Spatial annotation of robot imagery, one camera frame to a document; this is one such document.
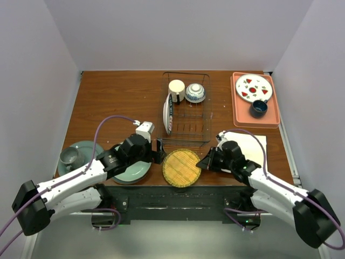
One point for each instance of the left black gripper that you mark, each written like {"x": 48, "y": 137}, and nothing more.
{"x": 156, "y": 157}

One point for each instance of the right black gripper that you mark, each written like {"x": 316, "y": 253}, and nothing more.
{"x": 207, "y": 163}

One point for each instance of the yellow woven bamboo plate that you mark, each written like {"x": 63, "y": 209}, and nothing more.
{"x": 179, "y": 168}

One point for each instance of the white plate teal lettered rim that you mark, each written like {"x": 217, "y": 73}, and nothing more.
{"x": 168, "y": 113}

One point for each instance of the cream ceramic mug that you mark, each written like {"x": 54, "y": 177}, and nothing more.
{"x": 177, "y": 90}

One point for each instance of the blue floral white bowl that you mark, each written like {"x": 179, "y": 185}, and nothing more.
{"x": 195, "y": 93}

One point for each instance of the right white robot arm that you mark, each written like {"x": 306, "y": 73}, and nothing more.
{"x": 309, "y": 213}

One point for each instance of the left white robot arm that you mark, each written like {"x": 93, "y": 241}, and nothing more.
{"x": 35, "y": 206}

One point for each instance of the green plate with flower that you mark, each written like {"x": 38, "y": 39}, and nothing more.
{"x": 140, "y": 164}

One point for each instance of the dark plate under green plate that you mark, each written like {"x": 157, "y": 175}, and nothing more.
{"x": 131, "y": 175}

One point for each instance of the salmon pink tray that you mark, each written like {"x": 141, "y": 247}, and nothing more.
{"x": 241, "y": 115}

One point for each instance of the grey-green round plate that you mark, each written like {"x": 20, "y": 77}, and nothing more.
{"x": 85, "y": 148}

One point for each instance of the dark blue cup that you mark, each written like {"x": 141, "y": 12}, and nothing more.
{"x": 258, "y": 108}

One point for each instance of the watermelon pattern white plate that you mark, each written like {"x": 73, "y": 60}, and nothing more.
{"x": 251, "y": 87}

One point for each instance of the grey ceramic mug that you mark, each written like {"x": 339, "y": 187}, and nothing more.
{"x": 71, "y": 158}

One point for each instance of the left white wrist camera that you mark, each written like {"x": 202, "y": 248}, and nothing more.
{"x": 145, "y": 129}

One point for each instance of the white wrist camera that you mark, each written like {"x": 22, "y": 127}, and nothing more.
{"x": 145, "y": 129}
{"x": 222, "y": 138}

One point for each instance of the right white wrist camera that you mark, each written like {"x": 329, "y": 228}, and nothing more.
{"x": 222, "y": 138}

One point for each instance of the black wire dish rack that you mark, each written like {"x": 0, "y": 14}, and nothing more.
{"x": 190, "y": 122}

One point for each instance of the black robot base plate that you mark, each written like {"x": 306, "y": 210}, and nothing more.
{"x": 167, "y": 203}

